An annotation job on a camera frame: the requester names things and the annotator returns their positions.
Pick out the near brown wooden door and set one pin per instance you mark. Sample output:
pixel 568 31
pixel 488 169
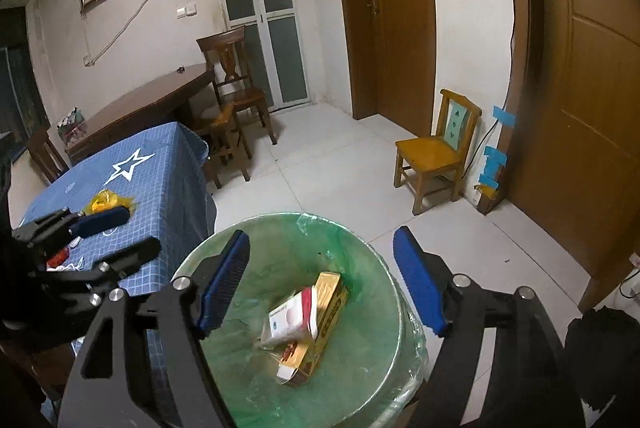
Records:
pixel 572 153

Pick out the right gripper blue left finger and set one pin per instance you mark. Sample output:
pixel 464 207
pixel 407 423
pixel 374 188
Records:
pixel 217 279

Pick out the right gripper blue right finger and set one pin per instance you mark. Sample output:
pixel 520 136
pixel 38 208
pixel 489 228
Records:
pixel 426 276

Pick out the dark wooden dining table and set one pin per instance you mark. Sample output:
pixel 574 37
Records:
pixel 163 100

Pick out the dark wooden dining chair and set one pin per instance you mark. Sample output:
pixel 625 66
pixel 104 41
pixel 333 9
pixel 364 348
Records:
pixel 226 58

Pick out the small yellow wooden chair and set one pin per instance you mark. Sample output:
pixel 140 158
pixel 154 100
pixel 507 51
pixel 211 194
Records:
pixel 435 163

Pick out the brown wooden door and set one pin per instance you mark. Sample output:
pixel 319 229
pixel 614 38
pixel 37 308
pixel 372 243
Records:
pixel 572 153
pixel 391 46

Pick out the white red cigarette pack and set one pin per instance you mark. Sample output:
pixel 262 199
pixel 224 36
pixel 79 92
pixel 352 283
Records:
pixel 294 320

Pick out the green lined trash bin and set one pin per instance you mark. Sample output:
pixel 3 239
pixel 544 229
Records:
pixel 375 359

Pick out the blue star tablecloth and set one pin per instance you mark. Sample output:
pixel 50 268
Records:
pixel 159 169

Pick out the yellow plastic wrapper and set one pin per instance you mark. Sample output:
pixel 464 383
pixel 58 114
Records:
pixel 105 200

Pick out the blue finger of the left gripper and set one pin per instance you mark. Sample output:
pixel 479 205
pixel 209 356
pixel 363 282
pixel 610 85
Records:
pixel 90 225
pixel 129 260

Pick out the left dark wooden chair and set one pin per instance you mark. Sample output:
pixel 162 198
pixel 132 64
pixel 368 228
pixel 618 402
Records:
pixel 46 157

